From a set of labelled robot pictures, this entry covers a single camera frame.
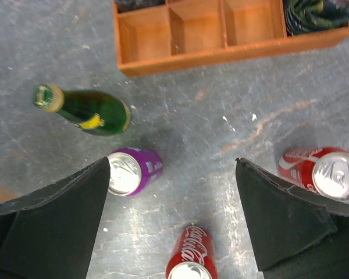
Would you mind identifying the red cola can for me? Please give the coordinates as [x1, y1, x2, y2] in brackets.
[278, 146, 349, 201]
[165, 224, 218, 279]

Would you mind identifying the green glass bottle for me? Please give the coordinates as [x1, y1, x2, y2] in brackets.
[32, 83, 131, 136]

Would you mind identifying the orange wooden divided tray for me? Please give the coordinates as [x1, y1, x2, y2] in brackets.
[112, 1, 349, 77]

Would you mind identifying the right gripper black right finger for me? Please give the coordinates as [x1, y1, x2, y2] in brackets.
[236, 158, 349, 278]

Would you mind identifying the purple soda can right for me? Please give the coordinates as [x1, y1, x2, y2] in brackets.
[107, 147, 163, 196]

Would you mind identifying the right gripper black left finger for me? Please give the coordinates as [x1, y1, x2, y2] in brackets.
[0, 158, 110, 278]

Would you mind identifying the red cola can far right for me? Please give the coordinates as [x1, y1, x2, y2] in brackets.
[278, 146, 349, 201]

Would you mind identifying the red cola can front right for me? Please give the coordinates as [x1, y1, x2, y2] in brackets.
[165, 224, 218, 279]

